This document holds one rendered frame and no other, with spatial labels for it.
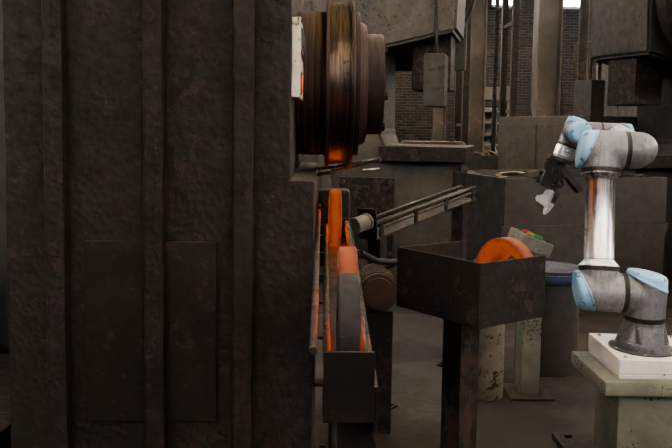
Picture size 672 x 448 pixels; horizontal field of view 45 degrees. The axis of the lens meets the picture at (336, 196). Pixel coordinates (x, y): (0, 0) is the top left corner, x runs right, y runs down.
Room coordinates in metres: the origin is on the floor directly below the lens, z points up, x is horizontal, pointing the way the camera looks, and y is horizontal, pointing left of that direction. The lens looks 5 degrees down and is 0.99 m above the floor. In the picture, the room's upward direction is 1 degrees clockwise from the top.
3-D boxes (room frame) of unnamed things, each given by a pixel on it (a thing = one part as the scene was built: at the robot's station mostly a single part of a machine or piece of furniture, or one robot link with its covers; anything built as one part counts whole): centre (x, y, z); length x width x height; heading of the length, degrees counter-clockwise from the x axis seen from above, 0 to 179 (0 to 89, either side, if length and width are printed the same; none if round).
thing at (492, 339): (2.98, -0.57, 0.26); 0.12 x 0.12 x 0.52
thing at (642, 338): (2.37, -0.91, 0.40); 0.15 x 0.15 x 0.10
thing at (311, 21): (2.33, 0.07, 1.12); 0.47 x 0.10 x 0.47; 1
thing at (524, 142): (6.46, -1.78, 0.55); 1.10 x 0.53 x 1.10; 21
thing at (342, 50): (2.33, -0.01, 1.11); 0.47 x 0.06 x 0.47; 1
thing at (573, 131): (2.85, -0.86, 0.99); 0.11 x 0.11 x 0.08; 85
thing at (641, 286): (2.37, -0.91, 0.52); 0.13 x 0.12 x 0.14; 85
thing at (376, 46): (2.33, -0.11, 1.11); 0.28 x 0.06 x 0.28; 1
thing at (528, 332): (3.02, -0.73, 0.31); 0.24 x 0.16 x 0.62; 1
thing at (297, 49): (1.99, 0.09, 1.15); 0.26 x 0.02 x 0.18; 1
